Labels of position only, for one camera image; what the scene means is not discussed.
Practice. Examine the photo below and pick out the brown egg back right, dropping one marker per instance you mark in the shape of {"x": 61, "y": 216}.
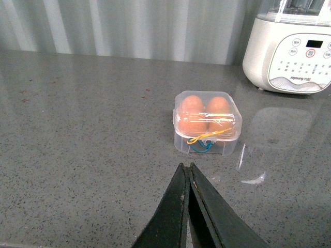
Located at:
{"x": 218, "y": 105}

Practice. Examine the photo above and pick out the brown egg back left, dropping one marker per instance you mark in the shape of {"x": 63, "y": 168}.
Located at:
{"x": 192, "y": 104}

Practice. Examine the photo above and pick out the white Joyoung blender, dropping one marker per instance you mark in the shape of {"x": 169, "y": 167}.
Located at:
{"x": 289, "y": 47}

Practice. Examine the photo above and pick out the brown egg front left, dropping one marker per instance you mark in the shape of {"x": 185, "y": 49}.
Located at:
{"x": 192, "y": 123}

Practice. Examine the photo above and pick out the clear plastic egg box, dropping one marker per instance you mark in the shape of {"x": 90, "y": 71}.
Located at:
{"x": 215, "y": 142}

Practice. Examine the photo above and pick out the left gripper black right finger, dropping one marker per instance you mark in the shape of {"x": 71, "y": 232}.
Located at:
{"x": 213, "y": 223}

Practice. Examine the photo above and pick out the brown egg carried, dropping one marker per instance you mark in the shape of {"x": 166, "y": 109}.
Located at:
{"x": 221, "y": 123}

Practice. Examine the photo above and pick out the brown egg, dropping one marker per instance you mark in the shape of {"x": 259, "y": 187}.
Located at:
{"x": 192, "y": 123}
{"x": 192, "y": 104}
{"x": 218, "y": 105}

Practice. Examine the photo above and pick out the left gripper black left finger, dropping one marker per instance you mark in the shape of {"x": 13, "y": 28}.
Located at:
{"x": 168, "y": 226}

